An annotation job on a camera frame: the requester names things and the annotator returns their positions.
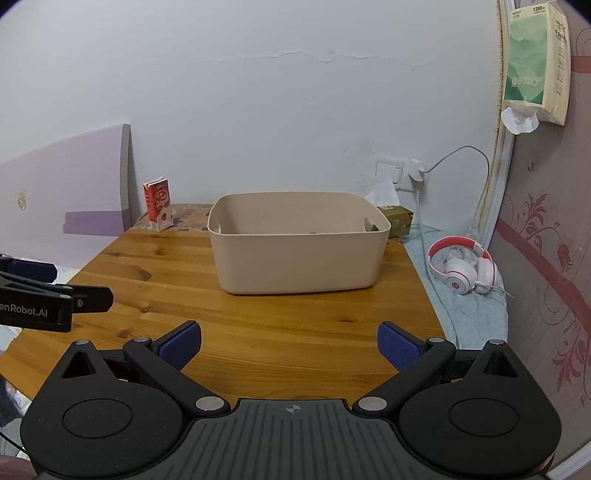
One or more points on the beige plastic storage bin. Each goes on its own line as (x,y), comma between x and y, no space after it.
(295,263)

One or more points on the floral patterned cloth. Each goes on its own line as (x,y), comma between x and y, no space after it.
(194,217)

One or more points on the gold tissue box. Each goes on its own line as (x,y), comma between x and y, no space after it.
(399,221)

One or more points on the lilac wooden panel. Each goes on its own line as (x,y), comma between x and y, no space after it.
(60,184)

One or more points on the light blue blanket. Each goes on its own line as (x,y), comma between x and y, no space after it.
(480,318)

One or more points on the white wall switch plate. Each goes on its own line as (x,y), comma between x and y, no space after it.
(388,173)

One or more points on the hanging green tissue pack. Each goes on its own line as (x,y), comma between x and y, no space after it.
(535,60)

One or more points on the white and red headphones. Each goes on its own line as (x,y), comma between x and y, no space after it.
(461,277)

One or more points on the white charger plug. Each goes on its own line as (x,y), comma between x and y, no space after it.
(417,170)

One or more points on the white door frame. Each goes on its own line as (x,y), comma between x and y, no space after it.
(501,161)

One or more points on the red milk carton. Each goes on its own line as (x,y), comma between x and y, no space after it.
(159,203)

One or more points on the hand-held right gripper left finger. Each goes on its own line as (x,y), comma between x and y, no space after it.
(182,344)

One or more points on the white wall socket plate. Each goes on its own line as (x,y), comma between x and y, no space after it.
(425,187)

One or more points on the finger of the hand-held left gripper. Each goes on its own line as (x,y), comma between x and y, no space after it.
(27,270)
(94,300)

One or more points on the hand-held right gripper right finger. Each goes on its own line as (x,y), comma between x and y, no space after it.
(397,344)

